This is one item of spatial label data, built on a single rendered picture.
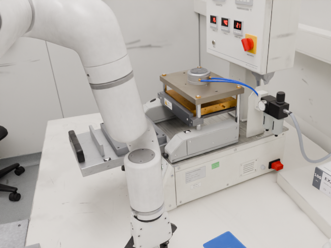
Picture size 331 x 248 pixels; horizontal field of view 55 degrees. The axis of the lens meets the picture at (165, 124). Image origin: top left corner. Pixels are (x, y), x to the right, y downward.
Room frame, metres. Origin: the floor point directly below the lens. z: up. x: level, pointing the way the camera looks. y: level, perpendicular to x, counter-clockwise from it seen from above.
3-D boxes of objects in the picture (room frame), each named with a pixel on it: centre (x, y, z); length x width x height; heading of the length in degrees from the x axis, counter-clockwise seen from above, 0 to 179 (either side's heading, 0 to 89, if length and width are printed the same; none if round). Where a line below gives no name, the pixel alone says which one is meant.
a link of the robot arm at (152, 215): (0.60, 0.06, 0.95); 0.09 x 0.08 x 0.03; 117
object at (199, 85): (1.03, -0.16, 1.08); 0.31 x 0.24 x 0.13; 23
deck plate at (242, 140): (1.05, -0.16, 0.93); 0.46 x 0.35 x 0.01; 113
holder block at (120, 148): (0.94, 0.11, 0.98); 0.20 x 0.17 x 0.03; 23
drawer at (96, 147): (0.92, 0.16, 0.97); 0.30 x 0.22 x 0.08; 113
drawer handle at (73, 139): (0.86, 0.28, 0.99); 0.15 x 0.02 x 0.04; 23
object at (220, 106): (1.03, -0.13, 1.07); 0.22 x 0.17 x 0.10; 23
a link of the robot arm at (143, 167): (0.61, 0.06, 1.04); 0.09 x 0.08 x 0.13; 177
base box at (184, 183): (1.02, -0.13, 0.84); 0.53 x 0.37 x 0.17; 113
